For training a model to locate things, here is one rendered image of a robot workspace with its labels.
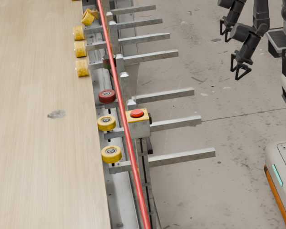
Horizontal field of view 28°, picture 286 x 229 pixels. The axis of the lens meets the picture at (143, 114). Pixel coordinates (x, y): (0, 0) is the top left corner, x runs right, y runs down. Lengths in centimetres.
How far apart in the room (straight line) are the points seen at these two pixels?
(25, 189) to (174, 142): 194
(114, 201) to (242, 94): 225
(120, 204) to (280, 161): 112
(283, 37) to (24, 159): 134
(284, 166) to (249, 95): 138
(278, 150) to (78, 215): 164
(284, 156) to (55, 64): 136
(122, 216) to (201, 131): 177
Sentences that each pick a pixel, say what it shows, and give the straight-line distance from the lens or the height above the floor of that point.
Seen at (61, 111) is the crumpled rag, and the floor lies 92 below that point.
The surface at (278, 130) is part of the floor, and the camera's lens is 403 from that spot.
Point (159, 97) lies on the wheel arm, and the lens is 272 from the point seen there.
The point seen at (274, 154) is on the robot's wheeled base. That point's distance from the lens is 330.
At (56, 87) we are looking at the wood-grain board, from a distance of 284.
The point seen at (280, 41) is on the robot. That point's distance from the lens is 277.
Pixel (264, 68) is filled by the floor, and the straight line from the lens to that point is 489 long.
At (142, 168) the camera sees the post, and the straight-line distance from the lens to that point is 193.
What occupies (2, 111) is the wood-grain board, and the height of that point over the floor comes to 90.
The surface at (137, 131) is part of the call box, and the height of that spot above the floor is 118.
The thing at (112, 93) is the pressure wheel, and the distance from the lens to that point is 268.
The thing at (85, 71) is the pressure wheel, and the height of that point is 94.
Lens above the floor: 213
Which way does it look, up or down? 30 degrees down
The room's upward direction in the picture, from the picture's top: 7 degrees counter-clockwise
